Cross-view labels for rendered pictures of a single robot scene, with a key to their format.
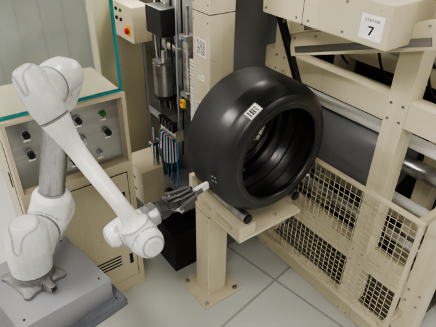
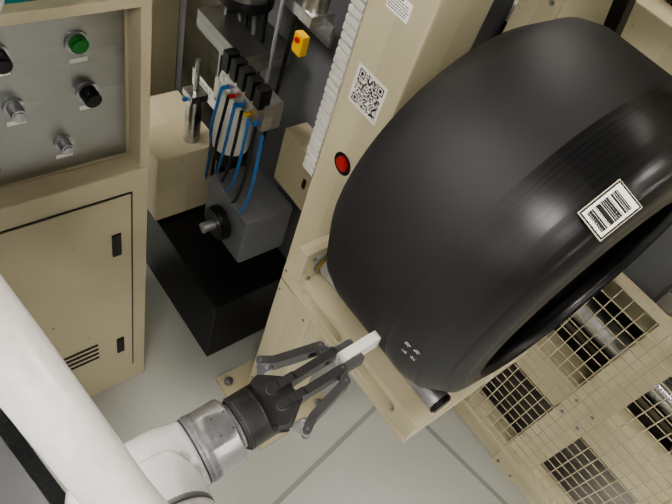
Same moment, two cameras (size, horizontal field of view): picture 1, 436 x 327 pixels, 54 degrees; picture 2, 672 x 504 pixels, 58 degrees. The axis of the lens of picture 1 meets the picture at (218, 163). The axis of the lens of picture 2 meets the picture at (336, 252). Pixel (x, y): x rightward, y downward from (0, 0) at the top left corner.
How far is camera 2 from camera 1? 1.03 m
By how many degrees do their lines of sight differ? 20
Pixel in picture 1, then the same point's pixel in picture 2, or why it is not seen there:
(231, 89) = (534, 104)
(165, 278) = (184, 369)
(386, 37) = not seen: outside the picture
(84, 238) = not seen: hidden behind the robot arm
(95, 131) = (53, 90)
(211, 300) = not seen: hidden behind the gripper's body
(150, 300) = (153, 418)
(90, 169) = (27, 400)
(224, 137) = (494, 269)
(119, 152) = (115, 144)
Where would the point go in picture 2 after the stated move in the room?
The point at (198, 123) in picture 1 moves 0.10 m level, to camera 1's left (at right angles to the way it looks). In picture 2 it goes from (400, 186) to (321, 171)
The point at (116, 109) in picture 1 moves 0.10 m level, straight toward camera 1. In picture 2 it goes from (120, 36) to (124, 75)
